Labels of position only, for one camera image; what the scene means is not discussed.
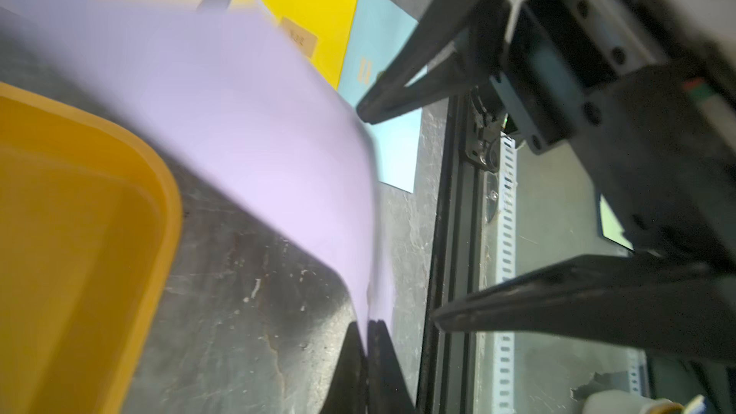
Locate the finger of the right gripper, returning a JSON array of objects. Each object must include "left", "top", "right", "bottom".
[
  {"left": 432, "top": 253, "right": 735, "bottom": 364},
  {"left": 356, "top": 0, "right": 511, "bottom": 125}
]

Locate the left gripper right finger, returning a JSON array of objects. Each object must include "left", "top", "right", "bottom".
[{"left": 367, "top": 320, "right": 416, "bottom": 414}]

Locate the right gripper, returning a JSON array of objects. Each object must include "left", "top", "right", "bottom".
[{"left": 493, "top": 0, "right": 735, "bottom": 271}]

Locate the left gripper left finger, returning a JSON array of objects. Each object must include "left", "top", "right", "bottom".
[{"left": 319, "top": 322, "right": 367, "bottom": 414}]

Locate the purple envelope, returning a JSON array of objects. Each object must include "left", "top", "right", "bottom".
[{"left": 1, "top": 0, "right": 395, "bottom": 335}]

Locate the yellow storage box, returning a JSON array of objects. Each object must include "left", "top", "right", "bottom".
[{"left": 1, "top": 84, "right": 182, "bottom": 413}]

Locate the light blue envelope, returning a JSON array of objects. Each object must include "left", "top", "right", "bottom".
[{"left": 337, "top": 0, "right": 429, "bottom": 195}]

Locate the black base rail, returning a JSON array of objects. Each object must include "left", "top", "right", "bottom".
[{"left": 416, "top": 96, "right": 485, "bottom": 413}]

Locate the white slotted cable duct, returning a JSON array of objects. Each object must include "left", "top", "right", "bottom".
[{"left": 492, "top": 133, "right": 518, "bottom": 414}]

